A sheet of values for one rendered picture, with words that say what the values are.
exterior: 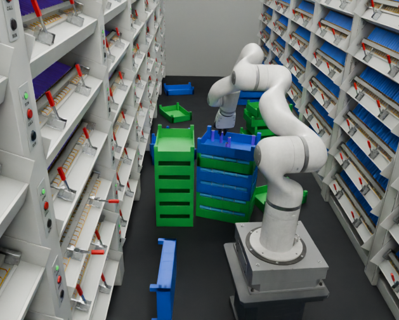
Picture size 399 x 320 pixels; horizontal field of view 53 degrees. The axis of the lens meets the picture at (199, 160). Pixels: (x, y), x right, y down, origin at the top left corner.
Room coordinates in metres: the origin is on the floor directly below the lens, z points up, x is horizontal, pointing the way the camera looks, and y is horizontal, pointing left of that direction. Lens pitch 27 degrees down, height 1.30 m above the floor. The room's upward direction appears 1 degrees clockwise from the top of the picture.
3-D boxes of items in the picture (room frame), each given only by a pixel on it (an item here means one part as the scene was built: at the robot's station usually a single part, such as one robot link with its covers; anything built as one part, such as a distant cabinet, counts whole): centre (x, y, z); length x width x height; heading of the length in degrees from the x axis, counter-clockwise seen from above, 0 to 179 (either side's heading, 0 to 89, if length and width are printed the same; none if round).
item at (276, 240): (1.16, -0.29, 0.48); 0.19 x 0.19 x 0.18
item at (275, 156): (1.15, -0.27, 0.69); 0.19 x 0.12 x 0.24; 102
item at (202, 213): (1.94, -0.16, 0.04); 0.30 x 0.20 x 0.08; 73
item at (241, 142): (1.94, -0.16, 0.44); 0.30 x 0.20 x 0.08; 73
